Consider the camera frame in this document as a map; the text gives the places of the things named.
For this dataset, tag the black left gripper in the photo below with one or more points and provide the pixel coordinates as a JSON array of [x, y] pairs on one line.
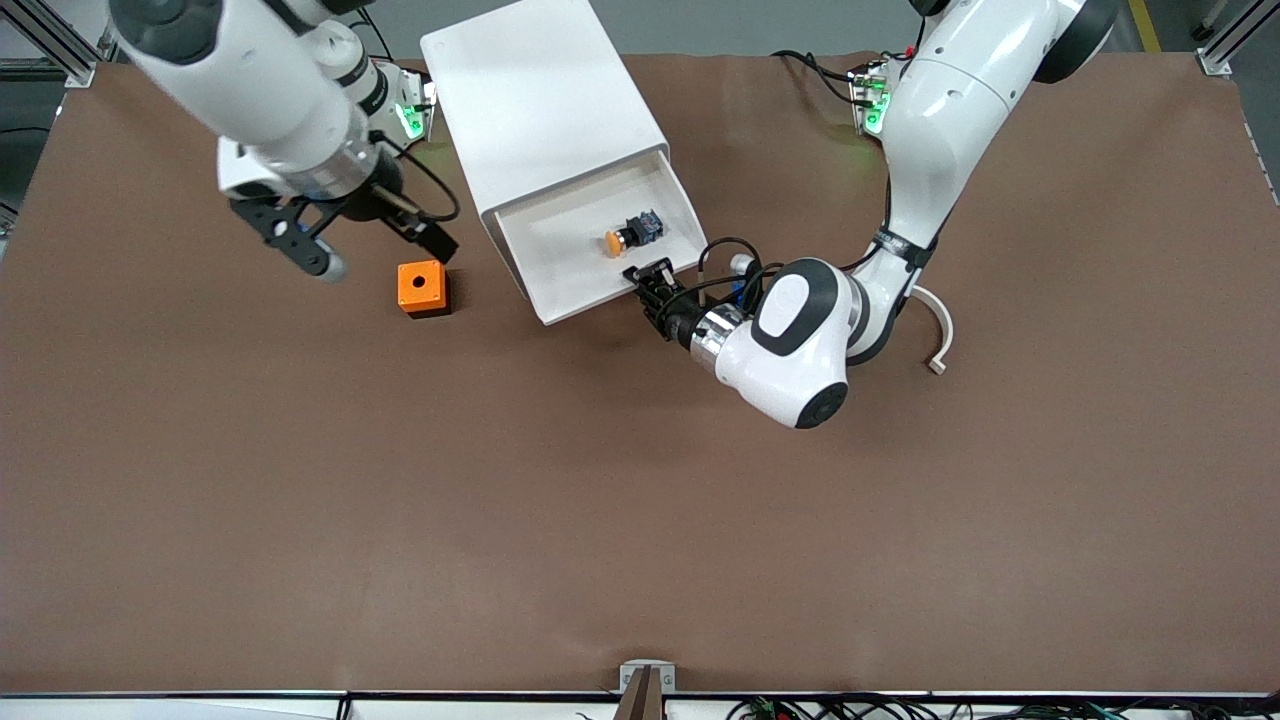
[[678, 318]]

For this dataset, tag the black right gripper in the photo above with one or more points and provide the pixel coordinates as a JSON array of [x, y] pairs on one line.
[[377, 204]]

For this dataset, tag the white plastic tray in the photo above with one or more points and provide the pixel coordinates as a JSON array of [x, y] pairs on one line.
[[570, 270]]

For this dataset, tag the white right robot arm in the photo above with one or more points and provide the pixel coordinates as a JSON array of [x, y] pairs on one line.
[[260, 80]]

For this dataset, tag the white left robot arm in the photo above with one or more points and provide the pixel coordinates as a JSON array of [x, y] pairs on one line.
[[800, 340]]

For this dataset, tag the orange push button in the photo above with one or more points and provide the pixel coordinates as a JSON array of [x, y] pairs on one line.
[[625, 237]]

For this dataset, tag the white drawer cabinet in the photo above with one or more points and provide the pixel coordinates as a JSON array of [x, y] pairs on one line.
[[540, 90]]

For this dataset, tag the orange box with round hole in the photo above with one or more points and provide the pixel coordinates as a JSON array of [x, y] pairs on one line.
[[420, 285]]

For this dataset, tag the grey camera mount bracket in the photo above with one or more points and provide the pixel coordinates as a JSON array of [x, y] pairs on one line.
[[647, 678]]

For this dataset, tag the aluminium frame profile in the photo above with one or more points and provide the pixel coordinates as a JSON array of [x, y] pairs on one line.
[[50, 30], [1215, 58]]

